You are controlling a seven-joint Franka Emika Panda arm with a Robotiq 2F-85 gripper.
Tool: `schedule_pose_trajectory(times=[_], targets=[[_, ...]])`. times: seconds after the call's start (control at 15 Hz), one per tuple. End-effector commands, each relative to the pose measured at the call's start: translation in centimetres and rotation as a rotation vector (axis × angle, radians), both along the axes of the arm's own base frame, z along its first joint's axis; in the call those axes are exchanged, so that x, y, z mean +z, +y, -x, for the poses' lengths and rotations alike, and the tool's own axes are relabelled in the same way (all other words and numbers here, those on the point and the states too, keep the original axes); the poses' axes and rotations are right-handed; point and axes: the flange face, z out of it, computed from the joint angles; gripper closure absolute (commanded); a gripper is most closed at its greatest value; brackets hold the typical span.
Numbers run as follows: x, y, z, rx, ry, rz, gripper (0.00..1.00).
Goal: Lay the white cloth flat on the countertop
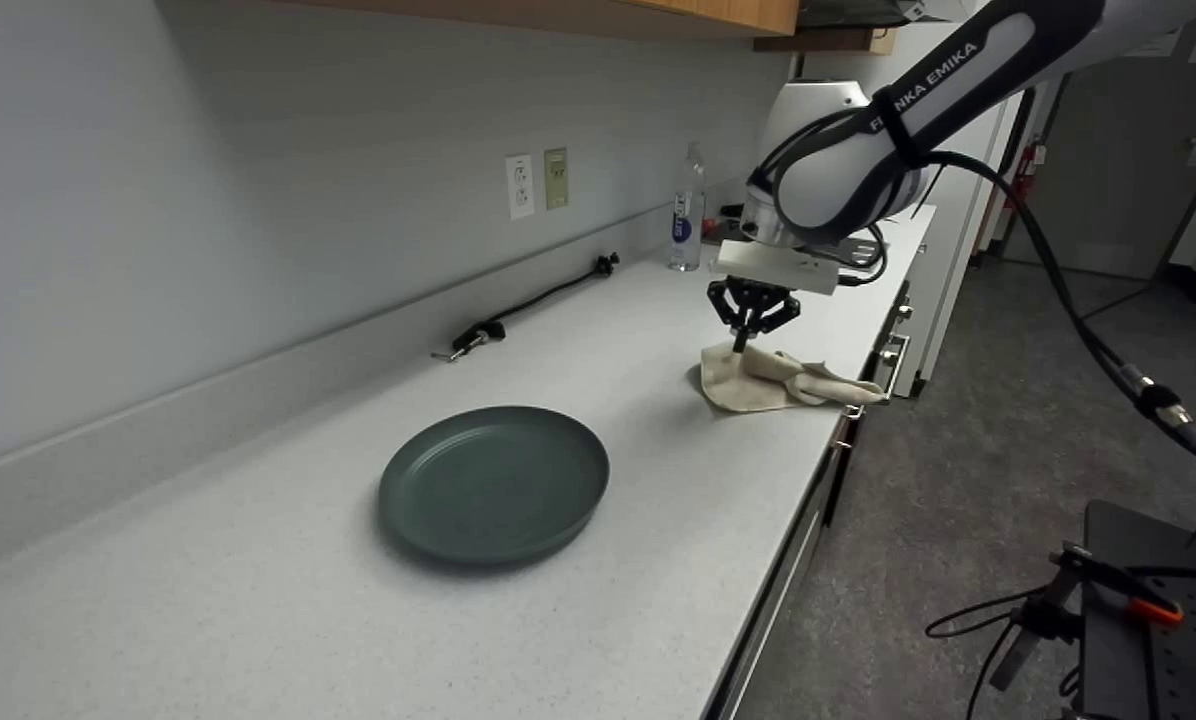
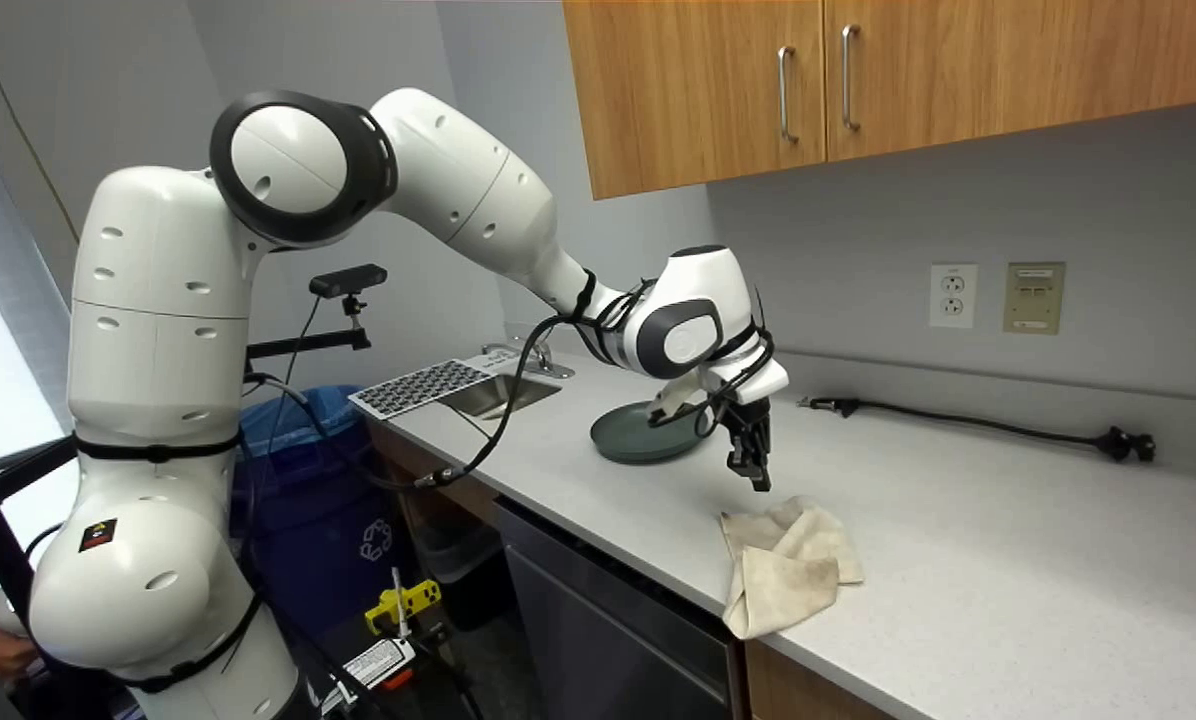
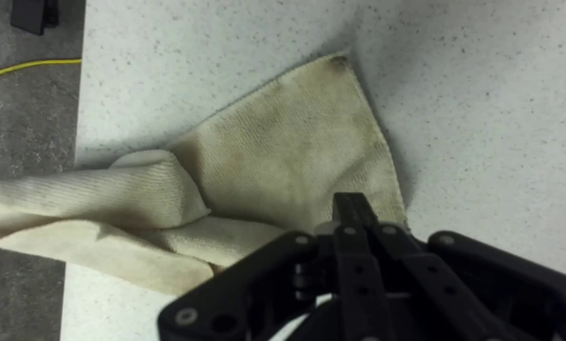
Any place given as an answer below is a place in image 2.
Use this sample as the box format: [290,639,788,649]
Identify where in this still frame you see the dark green plate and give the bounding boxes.
[587,403,704,464]

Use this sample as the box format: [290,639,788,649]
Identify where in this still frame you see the silver cabinet handle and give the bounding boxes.
[776,45,801,145]
[841,26,861,134]

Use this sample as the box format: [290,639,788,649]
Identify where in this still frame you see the black tripod stand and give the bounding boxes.
[0,438,74,620]

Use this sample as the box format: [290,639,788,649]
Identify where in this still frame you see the stainless dishwasher front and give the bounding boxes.
[499,502,742,720]

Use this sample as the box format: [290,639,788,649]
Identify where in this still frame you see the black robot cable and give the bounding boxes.
[412,274,608,495]

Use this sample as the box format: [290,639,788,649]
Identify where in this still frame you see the wooden upper cabinet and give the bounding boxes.
[562,0,1196,198]

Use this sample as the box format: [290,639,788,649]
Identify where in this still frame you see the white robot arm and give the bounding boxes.
[24,89,788,720]

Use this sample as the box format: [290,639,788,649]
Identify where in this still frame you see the right silver cabinet handle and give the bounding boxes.
[841,26,861,134]

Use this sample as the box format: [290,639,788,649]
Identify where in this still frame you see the left silver cabinet handle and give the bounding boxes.
[776,45,801,145]

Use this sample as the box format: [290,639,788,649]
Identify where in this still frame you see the yellow clamp tool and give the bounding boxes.
[364,582,442,636]

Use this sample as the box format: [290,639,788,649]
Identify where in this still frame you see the black camera on mount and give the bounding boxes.
[307,266,388,299]

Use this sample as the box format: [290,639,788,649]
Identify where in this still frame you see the wooden cabinet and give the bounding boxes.
[562,0,1196,198]
[742,643,893,720]

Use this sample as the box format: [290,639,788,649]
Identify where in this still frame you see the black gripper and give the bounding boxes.
[721,401,771,492]

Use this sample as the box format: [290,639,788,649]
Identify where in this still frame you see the white stained cloth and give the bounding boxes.
[721,495,863,639]

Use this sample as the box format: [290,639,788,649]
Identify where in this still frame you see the white wall outlet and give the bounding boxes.
[927,266,976,330]

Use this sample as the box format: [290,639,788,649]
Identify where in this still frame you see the stainless steel sink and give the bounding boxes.
[442,353,559,421]

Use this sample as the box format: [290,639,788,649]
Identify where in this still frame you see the wooden lower cabinet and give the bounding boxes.
[742,643,893,720]

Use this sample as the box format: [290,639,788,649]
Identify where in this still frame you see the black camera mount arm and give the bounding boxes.
[244,297,372,361]

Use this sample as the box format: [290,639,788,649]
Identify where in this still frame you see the black cable on counter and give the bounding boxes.
[801,392,1161,467]

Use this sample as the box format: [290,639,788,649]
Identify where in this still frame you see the blue recycling bin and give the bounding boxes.
[233,383,416,639]

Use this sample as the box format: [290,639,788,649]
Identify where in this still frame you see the beige wall switch plate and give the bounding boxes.
[1004,259,1063,334]

